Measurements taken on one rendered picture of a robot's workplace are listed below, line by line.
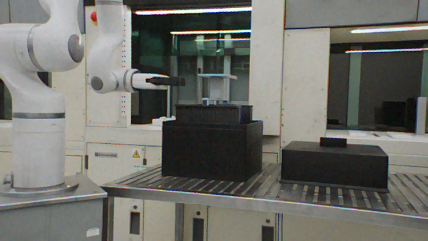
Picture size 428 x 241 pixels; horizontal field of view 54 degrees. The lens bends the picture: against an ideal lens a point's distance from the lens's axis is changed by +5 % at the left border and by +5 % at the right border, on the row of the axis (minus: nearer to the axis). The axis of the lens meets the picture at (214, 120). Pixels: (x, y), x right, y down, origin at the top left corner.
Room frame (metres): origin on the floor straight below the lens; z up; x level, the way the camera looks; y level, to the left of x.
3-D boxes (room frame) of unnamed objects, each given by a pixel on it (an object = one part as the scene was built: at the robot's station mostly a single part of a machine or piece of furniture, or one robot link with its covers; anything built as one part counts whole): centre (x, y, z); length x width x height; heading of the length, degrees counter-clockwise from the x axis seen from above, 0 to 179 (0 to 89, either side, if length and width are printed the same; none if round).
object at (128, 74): (1.44, 0.29, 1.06); 0.09 x 0.03 x 0.08; 162
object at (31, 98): (1.08, 0.49, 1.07); 0.19 x 0.12 x 0.24; 77
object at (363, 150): (1.28, -0.38, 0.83); 0.29 x 0.29 x 0.13; 73
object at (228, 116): (1.34, -0.01, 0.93); 0.24 x 0.20 x 0.32; 162
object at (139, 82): (1.42, 0.23, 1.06); 0.11 x 0.10 x 0.07; 72
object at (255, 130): (1.34, -0.01, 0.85); 0.28 x 0.28 x 0.17; 72
